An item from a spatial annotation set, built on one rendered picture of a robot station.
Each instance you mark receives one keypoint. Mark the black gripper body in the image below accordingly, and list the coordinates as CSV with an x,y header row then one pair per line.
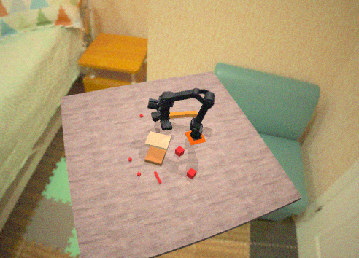
x,y
166,125

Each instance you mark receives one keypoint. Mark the yellow flat bar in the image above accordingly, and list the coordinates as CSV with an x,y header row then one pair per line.
x,y
183,114

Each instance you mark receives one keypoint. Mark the pale yellow block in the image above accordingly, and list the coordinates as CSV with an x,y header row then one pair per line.
x,y
158,140

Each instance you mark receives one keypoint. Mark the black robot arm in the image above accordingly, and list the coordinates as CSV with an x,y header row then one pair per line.
x,y
167,99

